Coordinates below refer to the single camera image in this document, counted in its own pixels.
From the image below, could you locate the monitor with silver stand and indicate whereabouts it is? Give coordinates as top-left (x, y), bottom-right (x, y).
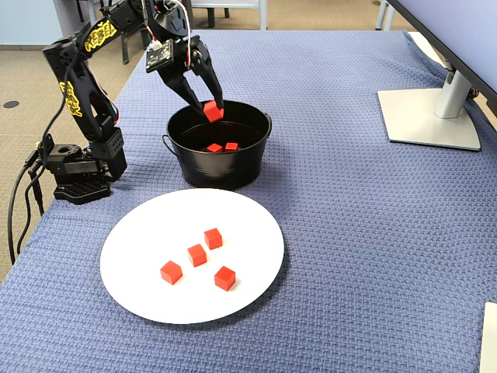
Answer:
top-left (376, 0), bottom-right (497, 152)

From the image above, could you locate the black metal bucket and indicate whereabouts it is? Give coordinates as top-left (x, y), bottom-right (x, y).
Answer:
top-left (162, 99), bottom-right (273, 191)

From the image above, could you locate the blue woven tablecloth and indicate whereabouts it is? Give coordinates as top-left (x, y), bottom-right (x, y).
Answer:
top-left (0, 30), bottom-right (497, 373)

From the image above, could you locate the black wrist camera board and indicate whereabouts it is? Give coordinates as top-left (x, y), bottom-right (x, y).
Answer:
top-left (145, 38), bottom-right (175, 74)

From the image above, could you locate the black camera cable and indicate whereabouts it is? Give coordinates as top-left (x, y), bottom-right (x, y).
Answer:
top-left (40, 0), bottom-right (156, 145)

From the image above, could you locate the white flat panel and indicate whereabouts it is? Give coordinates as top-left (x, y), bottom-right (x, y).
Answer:
top-left (478, 301), bottom-right (497, 373)

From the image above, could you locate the red white servo wire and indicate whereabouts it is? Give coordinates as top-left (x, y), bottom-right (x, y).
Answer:
top-left (170, 0), bottom-right (194, 69)

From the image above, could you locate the thin black cable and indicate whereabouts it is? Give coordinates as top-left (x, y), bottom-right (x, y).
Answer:
top-left (33, 182), bottom-right (47, 218)

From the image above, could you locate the grey table leg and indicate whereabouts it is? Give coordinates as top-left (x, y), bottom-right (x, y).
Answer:
top-left (374, 0), bottom-right (397, 33)

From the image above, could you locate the white round plate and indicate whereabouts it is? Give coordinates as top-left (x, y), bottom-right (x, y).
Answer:
top-left (99, 187), bottom-right (286, 326)

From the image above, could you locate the thick black cable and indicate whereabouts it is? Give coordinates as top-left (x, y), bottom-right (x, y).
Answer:
top-left (6, 166), bottom-right (32, 266)
top-left (17, 176), bottom-right (42, 249)

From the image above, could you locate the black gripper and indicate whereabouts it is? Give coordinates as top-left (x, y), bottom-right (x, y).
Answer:
top-left (153, 0), bottom-right (225, 117)

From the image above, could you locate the light grey table frame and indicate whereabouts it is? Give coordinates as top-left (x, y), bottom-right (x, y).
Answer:
top-left (192, 0), bottom-right (269, 31)

